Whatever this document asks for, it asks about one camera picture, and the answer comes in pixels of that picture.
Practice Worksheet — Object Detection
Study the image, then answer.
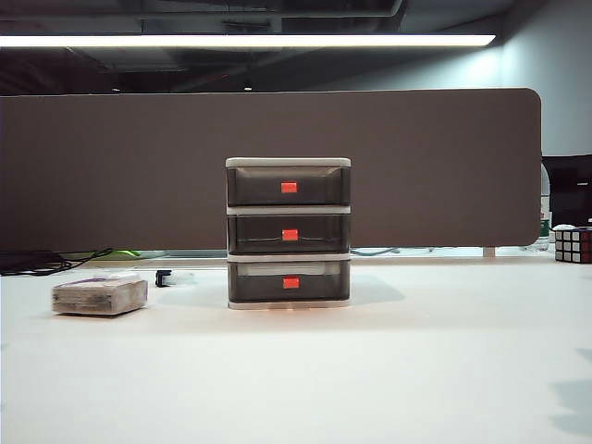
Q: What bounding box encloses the brown desk partition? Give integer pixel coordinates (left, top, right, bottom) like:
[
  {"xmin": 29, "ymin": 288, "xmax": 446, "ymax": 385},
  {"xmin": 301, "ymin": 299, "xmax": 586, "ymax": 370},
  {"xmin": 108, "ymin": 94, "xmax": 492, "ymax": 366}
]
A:
[{"xmin": 0, "ymin": 87, "xmax": 544, "ymax": 253}]

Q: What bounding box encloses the Rubik's cube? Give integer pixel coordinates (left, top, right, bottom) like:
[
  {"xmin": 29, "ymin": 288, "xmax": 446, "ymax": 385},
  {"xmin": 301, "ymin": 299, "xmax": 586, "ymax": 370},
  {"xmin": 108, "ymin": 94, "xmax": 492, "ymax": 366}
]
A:
[{"xmin": 552, "ymin": 223, "xmax": 592, "ymax": 266}]

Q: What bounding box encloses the smoky drawer with red handle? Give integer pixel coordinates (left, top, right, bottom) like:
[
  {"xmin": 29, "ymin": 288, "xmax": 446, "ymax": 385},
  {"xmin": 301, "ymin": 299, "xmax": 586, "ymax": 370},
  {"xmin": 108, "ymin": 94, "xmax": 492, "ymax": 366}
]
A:
[
  {"xmin": 228, "ymin": 259, "xmax": 352, "ymax": 303},
  {"xmin": 227, "ymin": 165, "xmax": 351, "ymax": 207},
  {"xmin": 227, "ymin": 214, "xmax": 352, "ymax": 254}
]

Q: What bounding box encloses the white plastic drawer cabinet frame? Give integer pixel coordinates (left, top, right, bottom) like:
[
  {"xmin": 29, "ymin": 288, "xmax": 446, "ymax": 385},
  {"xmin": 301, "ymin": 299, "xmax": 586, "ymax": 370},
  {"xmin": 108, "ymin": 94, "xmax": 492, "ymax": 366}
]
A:
[{"xmin": 225, "ymin": 156, "xmax": 352, "ymax": 310}]

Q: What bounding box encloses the napkin pack with purple print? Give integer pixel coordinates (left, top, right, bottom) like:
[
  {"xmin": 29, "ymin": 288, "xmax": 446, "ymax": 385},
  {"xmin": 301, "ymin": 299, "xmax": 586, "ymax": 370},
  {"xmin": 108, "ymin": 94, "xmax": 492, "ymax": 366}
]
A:
[{"xmin": 51, "ymin": 272, "xmax": 150, "ymax": 318}]

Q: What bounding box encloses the bottle with green label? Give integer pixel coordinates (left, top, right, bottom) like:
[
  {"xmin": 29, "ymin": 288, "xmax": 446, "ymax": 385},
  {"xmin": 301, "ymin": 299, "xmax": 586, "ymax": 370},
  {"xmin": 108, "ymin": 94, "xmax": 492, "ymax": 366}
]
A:
[{"xmin": 538, "ymin": 164, "xmax": 554, "ymax": 241}]

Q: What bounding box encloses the long ceiling light strip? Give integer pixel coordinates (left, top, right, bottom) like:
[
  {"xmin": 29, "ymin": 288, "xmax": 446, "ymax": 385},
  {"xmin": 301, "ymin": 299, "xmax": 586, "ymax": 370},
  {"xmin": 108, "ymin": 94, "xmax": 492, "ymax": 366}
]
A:
[{"xmin": 0, "ymin": 33, "xmax": 498, "ymax": 49}]

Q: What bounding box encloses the black monitor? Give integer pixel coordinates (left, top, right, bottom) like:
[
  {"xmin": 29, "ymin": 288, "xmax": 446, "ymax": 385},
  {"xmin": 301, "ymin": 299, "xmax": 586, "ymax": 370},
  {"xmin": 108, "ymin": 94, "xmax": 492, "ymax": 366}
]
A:
[{"xmin": 541, "ymin": 154, "xmax": 592, "ymax": 228}]

